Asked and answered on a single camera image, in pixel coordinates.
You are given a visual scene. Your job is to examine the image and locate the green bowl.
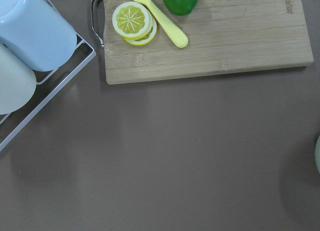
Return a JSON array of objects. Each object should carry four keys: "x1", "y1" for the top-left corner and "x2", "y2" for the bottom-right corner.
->
[{"x1": 314, "y1": 136, "x2": 320, "y2": 173}]

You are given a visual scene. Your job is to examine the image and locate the blue cup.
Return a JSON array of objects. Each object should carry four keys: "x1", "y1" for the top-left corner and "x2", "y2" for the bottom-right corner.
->
[{"x1": 0, "y1": 0, "x2": 77, "y2": 72}]

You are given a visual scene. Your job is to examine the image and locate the lemon slice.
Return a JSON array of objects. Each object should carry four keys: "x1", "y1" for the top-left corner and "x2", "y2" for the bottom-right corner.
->
[
  {"x1": 111, "y1": 1, "x2": 153, "y2": 40},
  {"x1": 122, "y1": 17, "x2": 158, "y2": 46}
]

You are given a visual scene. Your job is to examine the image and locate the yellow plastic knife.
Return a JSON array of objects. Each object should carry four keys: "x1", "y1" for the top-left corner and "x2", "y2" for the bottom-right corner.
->
[{"x1": 133, "y1": 0, "x2": 189, "y2": 49}]

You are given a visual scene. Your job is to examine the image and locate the wooden cutting board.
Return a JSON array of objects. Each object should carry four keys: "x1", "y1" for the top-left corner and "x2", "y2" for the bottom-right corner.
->
[{"x1": 103, "y1": 0, "x2": 314, "y2": 85}]

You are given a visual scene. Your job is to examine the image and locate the white cup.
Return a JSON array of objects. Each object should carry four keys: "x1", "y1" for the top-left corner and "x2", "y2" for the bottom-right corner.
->
[{"x1": 0, "y1": 44, "x2": 37, "y2": 115}]

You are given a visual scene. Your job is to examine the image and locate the green lime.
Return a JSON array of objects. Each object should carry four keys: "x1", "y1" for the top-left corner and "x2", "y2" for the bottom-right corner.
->
[{"x1": 162, "y1": 0, "x2": 198, "y2": 16}]

